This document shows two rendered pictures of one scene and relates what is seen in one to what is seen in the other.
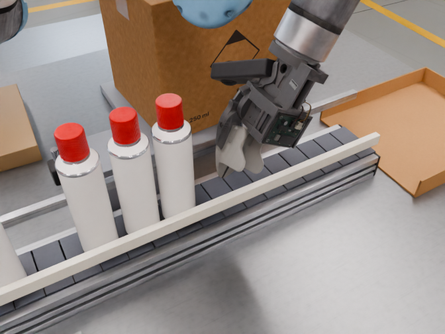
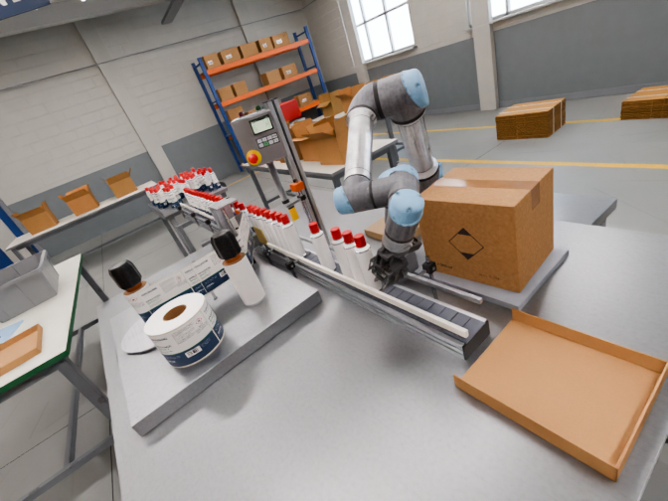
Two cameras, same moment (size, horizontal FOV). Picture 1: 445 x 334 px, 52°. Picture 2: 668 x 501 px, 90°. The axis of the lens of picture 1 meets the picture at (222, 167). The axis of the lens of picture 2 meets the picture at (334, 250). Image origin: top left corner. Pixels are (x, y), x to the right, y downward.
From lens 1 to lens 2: 0.95 m
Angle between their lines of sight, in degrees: 73
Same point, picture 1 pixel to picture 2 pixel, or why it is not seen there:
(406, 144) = (520, 374)
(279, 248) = (383, 332)
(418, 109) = (591, 377)
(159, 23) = not seen: hidden behind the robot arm
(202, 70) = (444, 241)
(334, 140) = (464, 321)
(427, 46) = not seen: outside the picture
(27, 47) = not seen: hidden behind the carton
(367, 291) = (368, 371)
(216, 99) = (455, 261)
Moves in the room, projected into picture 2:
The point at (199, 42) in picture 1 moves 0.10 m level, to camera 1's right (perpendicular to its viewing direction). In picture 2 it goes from (440, 226) to (455, 239)
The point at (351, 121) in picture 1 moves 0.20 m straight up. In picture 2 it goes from (525, 335) to (520, 270)
